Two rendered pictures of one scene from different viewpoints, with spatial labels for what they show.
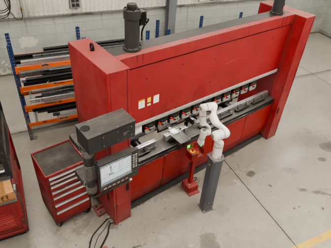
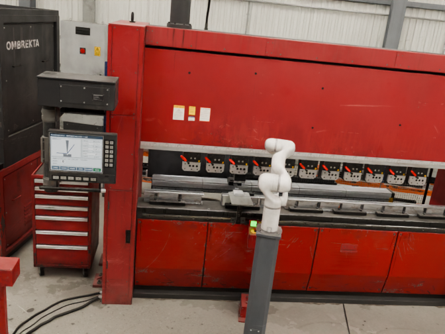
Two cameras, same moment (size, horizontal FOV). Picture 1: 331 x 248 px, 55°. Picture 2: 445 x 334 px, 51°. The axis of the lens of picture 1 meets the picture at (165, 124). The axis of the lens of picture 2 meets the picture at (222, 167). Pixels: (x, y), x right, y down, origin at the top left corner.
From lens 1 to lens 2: 2.38 m
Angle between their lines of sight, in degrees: 34
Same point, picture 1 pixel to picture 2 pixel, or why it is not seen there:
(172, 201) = (206, 316)
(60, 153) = not seen: hidden behind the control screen
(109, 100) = (109, 65)
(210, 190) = (251, 297)
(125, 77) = (136, 40)
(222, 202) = not seen: outside the picture
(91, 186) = (46, 174)
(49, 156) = not seen: hidden behind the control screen
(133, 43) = (176, 15)
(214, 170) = (259, 254)
